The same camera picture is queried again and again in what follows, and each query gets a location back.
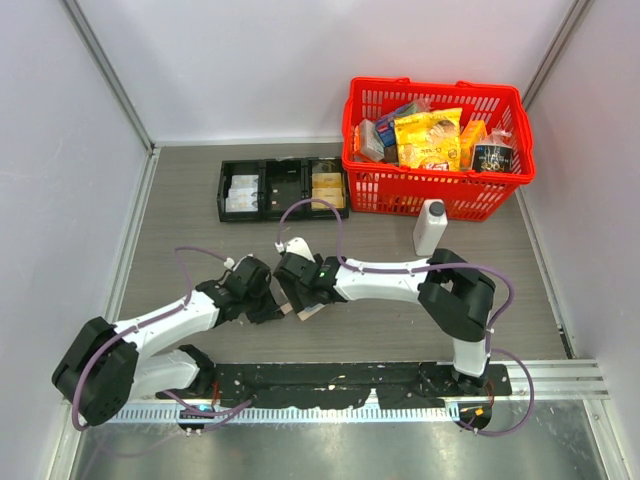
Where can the blue snack packet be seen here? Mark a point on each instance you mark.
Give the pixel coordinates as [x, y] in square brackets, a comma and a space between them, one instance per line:
[385, 124]

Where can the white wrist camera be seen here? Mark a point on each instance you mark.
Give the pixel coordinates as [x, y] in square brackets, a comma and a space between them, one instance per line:
[295, 246]
[231, 264]

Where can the white slotted cable duct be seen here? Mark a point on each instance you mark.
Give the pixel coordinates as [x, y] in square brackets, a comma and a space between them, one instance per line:
[157, 413]

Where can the black card in tray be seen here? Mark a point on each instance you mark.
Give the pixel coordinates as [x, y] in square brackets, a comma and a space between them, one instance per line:
[282, 191]

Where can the red plastic shopping basket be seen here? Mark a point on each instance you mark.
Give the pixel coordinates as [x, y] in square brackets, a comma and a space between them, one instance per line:
[385, 187]

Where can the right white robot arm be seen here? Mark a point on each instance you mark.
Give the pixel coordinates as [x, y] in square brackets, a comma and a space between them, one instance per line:
[458, 298]

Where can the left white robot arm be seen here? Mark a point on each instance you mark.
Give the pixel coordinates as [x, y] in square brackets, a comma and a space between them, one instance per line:
[109, 364]

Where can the orange snack box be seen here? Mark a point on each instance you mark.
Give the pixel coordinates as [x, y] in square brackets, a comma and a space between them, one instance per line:
[474, 132]

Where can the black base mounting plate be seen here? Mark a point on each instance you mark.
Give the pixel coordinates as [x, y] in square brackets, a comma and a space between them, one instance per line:
[338, 386]

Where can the grey boxed item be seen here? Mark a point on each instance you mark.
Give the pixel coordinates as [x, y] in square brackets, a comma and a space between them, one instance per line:
[367, 142]

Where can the black three-compartment card tray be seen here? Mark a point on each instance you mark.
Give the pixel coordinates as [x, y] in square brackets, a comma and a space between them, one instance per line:
[261, 190]

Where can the yellow snack bag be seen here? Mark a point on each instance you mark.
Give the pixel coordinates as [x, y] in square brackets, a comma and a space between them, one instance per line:
[429, 140]

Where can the white plastic bottle black cap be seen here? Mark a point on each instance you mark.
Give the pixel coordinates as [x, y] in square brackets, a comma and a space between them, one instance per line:
[430, 227]

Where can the white cards stack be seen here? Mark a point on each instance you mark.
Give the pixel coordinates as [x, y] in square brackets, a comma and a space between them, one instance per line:
[242, 195]

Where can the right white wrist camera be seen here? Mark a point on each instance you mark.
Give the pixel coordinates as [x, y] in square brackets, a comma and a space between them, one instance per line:
[295, 246]

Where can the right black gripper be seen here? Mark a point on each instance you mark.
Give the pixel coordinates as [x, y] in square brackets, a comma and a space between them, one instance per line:
[299, 299]

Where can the beige leather card holder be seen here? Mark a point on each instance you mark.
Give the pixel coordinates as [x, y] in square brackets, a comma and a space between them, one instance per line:
[303, 313]

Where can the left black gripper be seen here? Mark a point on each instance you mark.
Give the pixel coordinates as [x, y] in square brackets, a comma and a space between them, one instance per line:
[270, 311]

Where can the gold cards stack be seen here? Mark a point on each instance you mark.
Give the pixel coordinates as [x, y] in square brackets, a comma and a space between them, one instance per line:
[328, 187]

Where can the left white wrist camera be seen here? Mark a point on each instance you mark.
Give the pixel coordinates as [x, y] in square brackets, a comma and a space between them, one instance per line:
[231, 264]

